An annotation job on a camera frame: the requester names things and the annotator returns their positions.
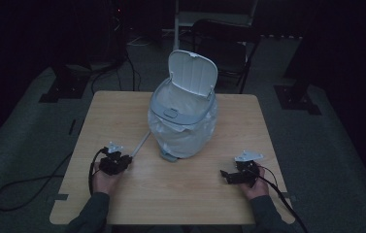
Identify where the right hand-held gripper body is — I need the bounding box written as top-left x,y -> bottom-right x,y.
234,150 -> 265,189

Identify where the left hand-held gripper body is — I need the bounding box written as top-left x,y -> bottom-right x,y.
98,141 -> 130,177

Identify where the thin grey stick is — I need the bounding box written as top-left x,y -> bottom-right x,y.
130,130 -> 151,159

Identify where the white grey lidded trash can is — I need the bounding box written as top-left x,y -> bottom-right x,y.
147,49 -> 219,163

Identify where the person's left hand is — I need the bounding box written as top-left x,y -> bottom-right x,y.
91,160 -> 124,196

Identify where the person's right hand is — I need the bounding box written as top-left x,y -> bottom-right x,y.
239,162 -> 271,202

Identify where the white plastic trash bag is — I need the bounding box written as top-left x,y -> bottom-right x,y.
147,83 -> 219,160

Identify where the black stand base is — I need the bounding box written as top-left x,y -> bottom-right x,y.
39,63 -> 91,104
273,0 -> 322,117

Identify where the black folding chair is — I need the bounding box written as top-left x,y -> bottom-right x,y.
188,18 -> 263,95

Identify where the white metal stand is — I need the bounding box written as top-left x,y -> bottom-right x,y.
170,0 -> 260,68

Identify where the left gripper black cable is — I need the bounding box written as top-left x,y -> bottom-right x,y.
87,147 -> 110,196

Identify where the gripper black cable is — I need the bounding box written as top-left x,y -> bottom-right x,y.
256,165 -> 309,233
87,147 -> 110,196

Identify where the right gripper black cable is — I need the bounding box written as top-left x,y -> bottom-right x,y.
256,165 -> 309,233

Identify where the bundle of black cables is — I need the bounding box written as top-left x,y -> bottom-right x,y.
90,45 -> 141,95

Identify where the black cable on floor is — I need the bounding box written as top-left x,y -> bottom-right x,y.
0,150 -> 75,213

